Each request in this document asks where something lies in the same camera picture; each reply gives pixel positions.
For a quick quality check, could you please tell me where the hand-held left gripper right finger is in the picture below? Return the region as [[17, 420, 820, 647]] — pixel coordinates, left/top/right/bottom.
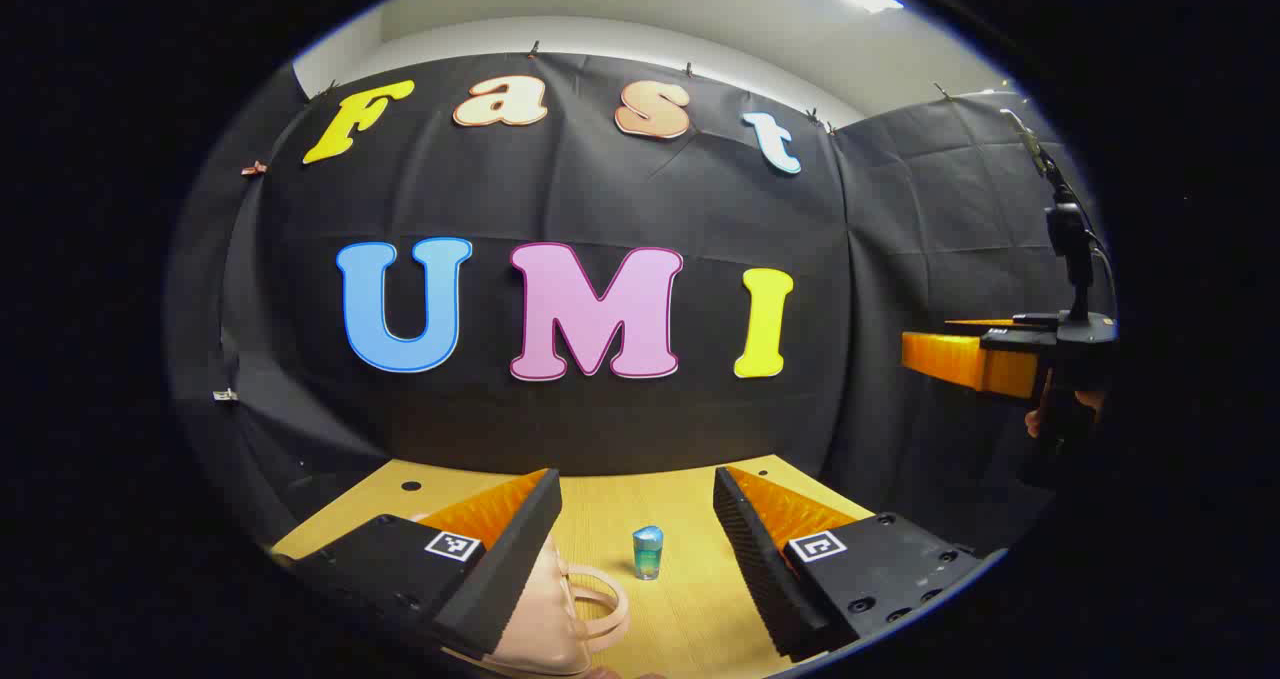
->
[[712, 465, 988, 663]]

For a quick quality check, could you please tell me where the black backdrop cloth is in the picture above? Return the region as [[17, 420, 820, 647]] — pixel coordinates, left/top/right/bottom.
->
[[165, 51, 1101, 550]]

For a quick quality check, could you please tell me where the blue toner bottle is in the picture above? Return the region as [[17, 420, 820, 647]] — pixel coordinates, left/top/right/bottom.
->
[[632, 525, 665, 581]]

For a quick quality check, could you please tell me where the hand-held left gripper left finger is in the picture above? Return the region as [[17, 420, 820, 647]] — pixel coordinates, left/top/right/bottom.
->
[[288, 467, 563, 660]]

